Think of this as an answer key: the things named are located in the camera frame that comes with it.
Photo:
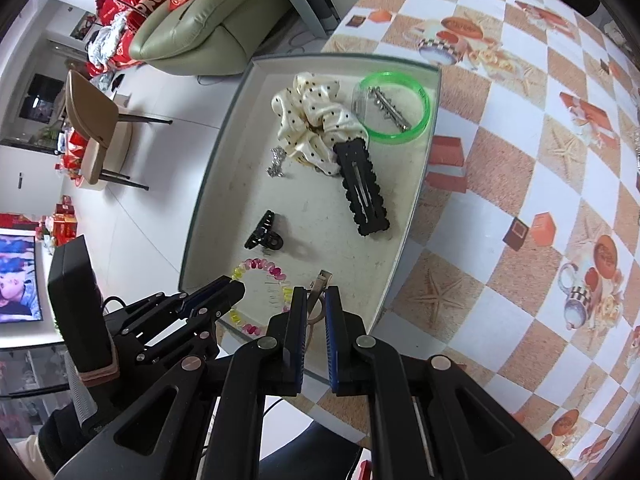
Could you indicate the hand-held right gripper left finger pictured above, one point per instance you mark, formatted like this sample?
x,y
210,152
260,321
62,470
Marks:
x,y
296,345

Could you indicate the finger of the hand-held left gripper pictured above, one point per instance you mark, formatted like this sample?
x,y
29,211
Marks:
x,y
205,292
231,296

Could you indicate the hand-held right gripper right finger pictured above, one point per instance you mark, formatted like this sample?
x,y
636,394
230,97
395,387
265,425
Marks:
x,y
332,345

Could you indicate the black claw hair clip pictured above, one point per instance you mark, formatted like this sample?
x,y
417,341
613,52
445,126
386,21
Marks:
x,y
262,232

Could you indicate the pale rectangular tray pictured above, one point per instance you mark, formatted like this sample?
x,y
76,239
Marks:
x,y
300,200

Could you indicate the small silver earring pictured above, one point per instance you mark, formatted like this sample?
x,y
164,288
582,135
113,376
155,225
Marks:
x,y
277,165

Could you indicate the black scalloped hair clip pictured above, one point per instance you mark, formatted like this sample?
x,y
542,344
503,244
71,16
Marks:
x,y
360,185

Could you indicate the cream polka dot scrunchie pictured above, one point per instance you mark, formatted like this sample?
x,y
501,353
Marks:
x,y
305,125

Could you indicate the silver star hair clip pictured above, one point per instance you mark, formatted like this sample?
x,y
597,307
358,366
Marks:
x,y
387,106

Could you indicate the person's left forearm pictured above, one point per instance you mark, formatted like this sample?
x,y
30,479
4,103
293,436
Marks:
x,y
55,435

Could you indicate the television screen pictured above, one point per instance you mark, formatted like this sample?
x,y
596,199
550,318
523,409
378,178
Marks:
x,y
17,280

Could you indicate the stack of red gift boxes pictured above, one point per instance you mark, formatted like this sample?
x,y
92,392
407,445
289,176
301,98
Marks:
x,y
62,220

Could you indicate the beige chair with dark legs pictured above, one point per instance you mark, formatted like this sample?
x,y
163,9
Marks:
x,y
92,110

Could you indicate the green translucent bangle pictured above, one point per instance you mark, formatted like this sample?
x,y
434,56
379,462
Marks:
x,y
395,140

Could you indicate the checkered printed tablecloth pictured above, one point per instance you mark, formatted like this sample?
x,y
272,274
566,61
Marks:
x,y
500,185

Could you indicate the silver crumpled cloth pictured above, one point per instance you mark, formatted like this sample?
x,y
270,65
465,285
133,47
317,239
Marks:
x,y
107,40

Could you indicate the pale green sofa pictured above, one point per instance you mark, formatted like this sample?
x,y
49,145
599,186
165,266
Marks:
x,y
200,20

